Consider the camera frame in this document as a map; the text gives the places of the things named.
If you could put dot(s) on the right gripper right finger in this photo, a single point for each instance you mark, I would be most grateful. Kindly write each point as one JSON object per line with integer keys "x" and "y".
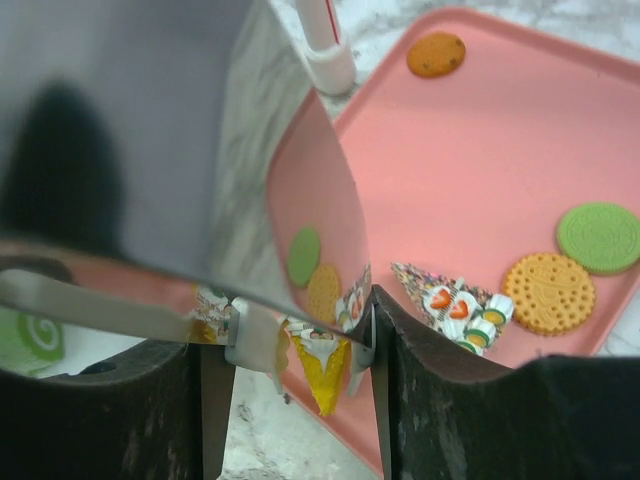
{"x": 446, "y": 413}

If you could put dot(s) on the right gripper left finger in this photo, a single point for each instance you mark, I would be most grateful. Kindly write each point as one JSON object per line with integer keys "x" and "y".
{"x": 159, "y": 410}

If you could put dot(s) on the pink serving tray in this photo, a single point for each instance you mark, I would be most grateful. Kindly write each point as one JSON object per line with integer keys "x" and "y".
{"x": 464, "y": 174}

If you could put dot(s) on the yellow sponge cake slice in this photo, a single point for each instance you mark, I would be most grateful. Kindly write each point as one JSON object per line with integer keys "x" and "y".
{"x": 322, "y": 370}

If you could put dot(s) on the yellow round biscuit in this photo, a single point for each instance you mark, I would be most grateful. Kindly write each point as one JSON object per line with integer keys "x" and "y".
{"x": 552, "y": 293}

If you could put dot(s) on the sprinkled cake slice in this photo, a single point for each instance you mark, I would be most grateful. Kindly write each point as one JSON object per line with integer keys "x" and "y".
{"x": 471, "y": 317}

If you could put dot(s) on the green round pastry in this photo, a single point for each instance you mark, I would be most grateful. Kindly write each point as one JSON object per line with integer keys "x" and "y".
{"x": 602, "y": 237}

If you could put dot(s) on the orange cookie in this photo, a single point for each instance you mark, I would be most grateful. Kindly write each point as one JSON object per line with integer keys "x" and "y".
{"x": 436, "y": 54}

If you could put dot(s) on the white pvc frame right pole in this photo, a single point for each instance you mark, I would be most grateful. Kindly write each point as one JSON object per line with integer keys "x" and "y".
{"x": 328, "y": 52}

